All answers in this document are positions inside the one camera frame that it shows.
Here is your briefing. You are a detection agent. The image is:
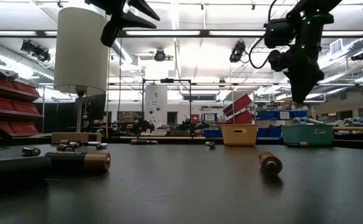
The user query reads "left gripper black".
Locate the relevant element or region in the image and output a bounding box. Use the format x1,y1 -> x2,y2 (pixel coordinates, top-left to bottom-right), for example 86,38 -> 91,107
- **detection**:
84,0 -> 161,29

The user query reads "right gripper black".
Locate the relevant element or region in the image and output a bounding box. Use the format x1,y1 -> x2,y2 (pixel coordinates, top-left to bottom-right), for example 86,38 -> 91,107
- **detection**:
283,46 -> 325,104

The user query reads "yellow plastic bin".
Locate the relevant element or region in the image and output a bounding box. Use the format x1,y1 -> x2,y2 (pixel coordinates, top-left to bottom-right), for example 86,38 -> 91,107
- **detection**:
221,124 -> 258,147

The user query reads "blue storage bin row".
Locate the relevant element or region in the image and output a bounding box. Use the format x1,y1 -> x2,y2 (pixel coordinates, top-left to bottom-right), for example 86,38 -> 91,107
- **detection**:
255,110 -> 308,120

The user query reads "teal plastic bin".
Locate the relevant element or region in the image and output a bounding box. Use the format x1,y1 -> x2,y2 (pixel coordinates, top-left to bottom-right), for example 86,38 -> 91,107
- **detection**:
281,124 -> 334,147

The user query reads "white air vent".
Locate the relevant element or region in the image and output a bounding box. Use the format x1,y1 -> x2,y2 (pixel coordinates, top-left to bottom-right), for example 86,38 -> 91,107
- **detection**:
329,39 -> 344,55

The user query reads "red tilted storage bin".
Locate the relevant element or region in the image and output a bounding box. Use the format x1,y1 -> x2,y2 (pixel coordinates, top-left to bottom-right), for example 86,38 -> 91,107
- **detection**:
227,110 -> 254,125
223,93 -> 253,116

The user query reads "wooden workbench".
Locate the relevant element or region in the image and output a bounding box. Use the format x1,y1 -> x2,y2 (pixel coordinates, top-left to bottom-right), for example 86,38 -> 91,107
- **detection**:
333,126 -> 363,132

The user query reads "white shade wooden base lamp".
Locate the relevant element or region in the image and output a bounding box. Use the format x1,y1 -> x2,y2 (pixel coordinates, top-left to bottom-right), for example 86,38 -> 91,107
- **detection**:
51,6 -> 110,144

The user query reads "black monitor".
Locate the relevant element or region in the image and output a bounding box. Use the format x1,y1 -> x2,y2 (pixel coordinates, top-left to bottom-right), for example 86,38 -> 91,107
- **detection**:
73,93 -> 107,121

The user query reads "red storage bin rack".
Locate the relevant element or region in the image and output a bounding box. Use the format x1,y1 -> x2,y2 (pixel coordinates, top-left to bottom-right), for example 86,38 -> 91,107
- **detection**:
0,67 -> 42,139

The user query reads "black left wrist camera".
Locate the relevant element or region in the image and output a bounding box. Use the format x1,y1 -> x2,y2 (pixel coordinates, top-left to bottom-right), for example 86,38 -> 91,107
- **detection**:
100,17 -> 122,48

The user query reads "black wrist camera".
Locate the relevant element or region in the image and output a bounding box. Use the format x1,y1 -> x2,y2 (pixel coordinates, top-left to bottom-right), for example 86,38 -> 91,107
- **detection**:
267,49 -> 291,73
100,17 -> 122,48

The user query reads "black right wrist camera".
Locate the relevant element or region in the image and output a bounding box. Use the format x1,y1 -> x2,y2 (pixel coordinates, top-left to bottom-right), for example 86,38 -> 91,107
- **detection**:
267,49 -> 291,73

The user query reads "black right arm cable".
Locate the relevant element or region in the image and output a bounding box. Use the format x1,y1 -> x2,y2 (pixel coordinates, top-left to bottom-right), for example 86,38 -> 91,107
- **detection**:
248,0 -> 278,70

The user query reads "black metal frame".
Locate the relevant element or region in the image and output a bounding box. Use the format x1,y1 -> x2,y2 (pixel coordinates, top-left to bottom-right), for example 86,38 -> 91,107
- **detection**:
141,78 -> 192,125

